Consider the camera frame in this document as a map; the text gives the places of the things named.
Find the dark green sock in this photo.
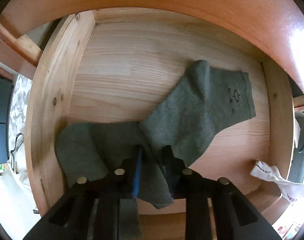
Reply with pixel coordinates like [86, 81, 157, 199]
[54, 121, 175, 240]
[140, 60, 256, 166]

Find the white clothes pile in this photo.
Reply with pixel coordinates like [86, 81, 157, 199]
[0, 145, 41, 239]

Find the white Hello Kitty cloth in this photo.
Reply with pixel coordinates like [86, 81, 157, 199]
[250, 160, 298, 203]

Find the floral grey white mat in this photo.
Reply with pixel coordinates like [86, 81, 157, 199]
[8, 74, 32, 166]

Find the wooden nightstand cabinet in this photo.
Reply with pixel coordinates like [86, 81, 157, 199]
[0, 0, 304, 93]

